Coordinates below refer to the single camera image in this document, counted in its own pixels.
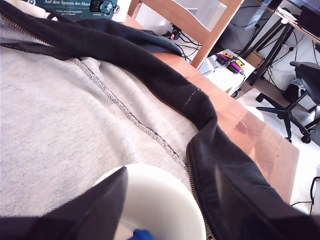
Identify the white box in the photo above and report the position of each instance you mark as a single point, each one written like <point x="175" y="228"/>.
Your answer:
<point x="122" y="10"/>

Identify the black waste bin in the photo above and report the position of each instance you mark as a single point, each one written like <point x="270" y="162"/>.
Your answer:
<point x="293" y="91"/>

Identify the wooden chair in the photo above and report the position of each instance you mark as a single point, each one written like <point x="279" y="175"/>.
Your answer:
<point x="212" y="37"/>

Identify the black office chair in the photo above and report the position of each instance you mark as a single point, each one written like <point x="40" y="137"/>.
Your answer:
<point x="307" y="77"/>

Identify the black power strip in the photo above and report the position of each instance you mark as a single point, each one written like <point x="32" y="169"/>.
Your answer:
<point x="173" y="33"/>

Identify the wooden desk with black trestle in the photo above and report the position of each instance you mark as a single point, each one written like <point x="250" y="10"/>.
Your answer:
<point x="275" y="37"/>

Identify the black and grey hoodie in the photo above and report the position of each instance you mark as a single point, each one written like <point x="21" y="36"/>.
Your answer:
<point x="62" y="112"/>

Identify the purple and yellow game controller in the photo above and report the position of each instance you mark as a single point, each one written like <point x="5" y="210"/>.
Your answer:
<point x="236" y="66"/>

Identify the dark green printed box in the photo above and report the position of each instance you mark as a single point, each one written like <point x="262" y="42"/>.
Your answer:
<point x="75" y="8"/>

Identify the purple and orange game controller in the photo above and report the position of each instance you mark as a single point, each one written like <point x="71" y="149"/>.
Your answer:
<point x="225" y="57"/>

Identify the green cartoon print mug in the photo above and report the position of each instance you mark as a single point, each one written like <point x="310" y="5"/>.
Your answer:
<point x="162" y="200"/>

